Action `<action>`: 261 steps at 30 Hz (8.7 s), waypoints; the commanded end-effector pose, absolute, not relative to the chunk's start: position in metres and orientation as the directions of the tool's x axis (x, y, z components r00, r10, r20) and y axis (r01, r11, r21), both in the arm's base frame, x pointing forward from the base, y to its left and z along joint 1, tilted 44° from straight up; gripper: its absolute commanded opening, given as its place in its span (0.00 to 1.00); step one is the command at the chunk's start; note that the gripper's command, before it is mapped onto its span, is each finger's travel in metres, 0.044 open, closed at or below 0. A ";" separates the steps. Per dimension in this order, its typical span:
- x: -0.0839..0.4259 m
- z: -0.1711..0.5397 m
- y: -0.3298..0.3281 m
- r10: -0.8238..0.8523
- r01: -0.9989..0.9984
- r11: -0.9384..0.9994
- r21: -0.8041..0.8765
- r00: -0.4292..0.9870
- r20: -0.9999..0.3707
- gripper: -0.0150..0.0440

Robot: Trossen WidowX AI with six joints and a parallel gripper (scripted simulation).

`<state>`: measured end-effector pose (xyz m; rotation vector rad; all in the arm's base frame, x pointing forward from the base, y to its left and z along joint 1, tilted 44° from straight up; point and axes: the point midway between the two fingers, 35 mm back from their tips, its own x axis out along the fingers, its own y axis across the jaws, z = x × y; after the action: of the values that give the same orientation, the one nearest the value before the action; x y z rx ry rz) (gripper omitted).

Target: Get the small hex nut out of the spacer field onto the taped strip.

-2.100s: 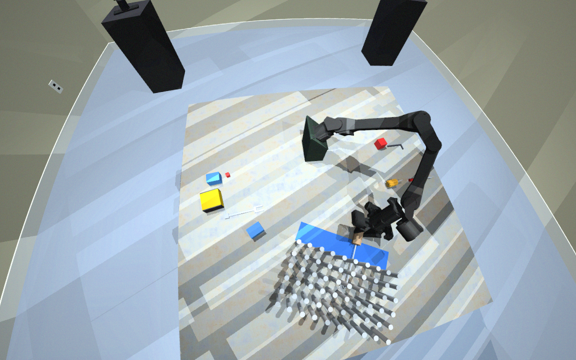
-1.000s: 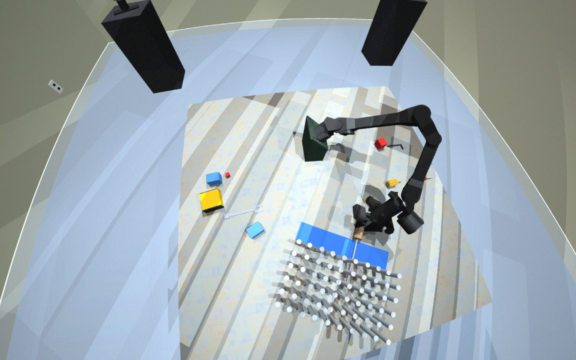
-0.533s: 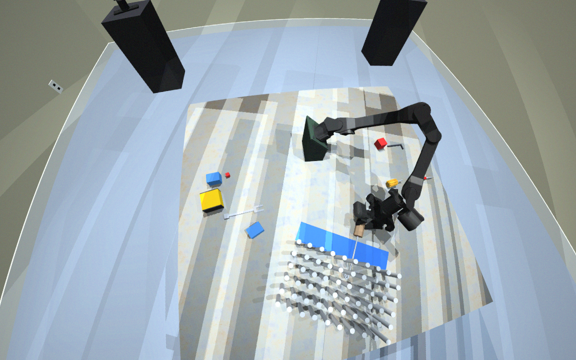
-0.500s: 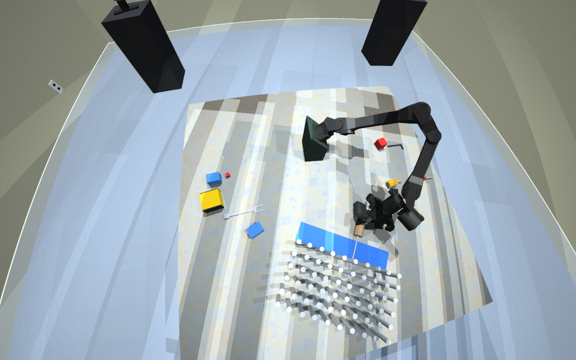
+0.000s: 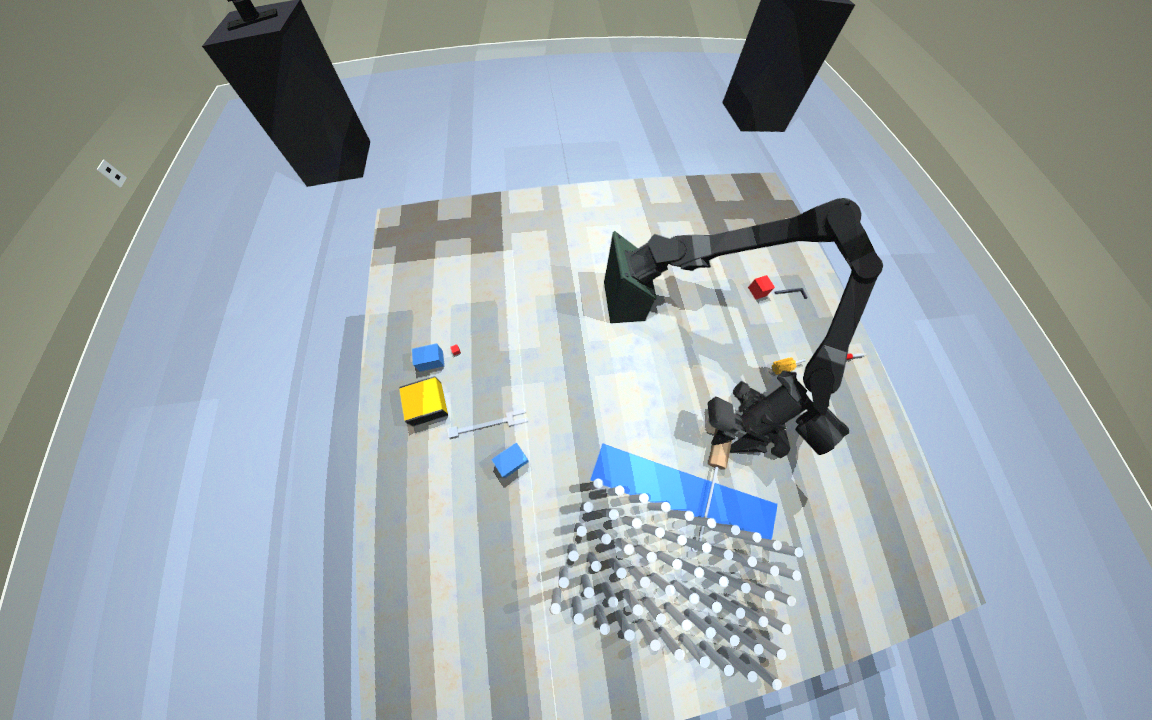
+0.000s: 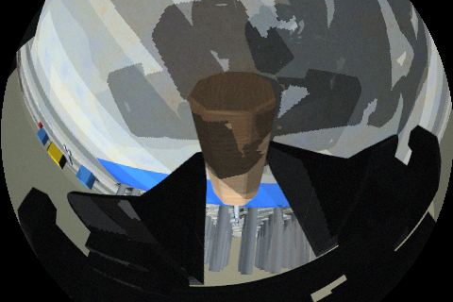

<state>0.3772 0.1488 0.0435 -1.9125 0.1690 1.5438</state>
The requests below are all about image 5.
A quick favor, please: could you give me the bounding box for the blue flat strip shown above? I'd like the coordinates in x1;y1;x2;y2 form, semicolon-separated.
591;444;776;539

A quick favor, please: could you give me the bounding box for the blue cube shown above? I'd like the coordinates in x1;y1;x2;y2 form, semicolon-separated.
492;444;529;477
412;343;445;371

